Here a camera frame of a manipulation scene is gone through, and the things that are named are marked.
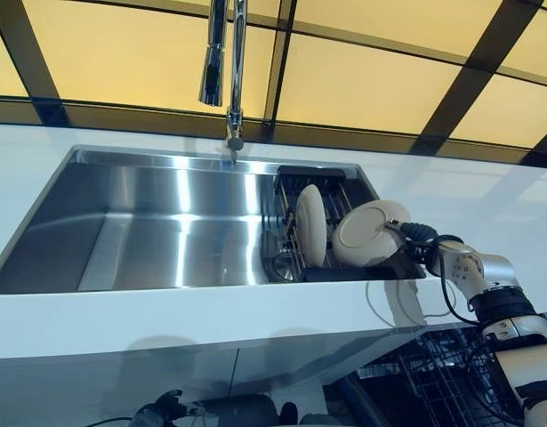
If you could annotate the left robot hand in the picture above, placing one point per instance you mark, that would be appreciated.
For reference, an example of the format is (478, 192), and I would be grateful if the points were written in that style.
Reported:
(159, 411)

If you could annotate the steel sink drain strainer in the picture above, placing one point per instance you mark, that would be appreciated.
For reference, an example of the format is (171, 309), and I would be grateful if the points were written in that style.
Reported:
(283, 267)

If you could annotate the white glossy cabinet front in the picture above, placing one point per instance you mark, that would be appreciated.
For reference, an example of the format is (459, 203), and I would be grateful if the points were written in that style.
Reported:
(77, 382)

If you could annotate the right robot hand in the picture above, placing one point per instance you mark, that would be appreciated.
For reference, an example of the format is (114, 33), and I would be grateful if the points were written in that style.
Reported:
(417, 231)

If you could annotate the black sink dish rack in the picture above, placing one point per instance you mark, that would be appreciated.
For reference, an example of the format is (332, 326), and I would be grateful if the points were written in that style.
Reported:
(340, 271)

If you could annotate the grey robot body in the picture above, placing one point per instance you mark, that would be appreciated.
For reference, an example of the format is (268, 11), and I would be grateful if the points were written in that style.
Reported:
(246, 411)

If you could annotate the chrome kitchen faucet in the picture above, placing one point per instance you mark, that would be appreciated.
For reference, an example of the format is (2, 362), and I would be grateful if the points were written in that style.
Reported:
(237, 66)

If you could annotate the dark window frame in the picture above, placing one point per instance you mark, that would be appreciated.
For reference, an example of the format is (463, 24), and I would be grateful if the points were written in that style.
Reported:
(282, 66)

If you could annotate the stainless steel sink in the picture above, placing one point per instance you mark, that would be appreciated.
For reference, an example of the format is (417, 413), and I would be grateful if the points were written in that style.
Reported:
(144, 222)

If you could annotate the beige ceramic plate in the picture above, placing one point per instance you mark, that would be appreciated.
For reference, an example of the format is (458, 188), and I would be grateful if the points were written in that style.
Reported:
(311, 227)
(362, 236)

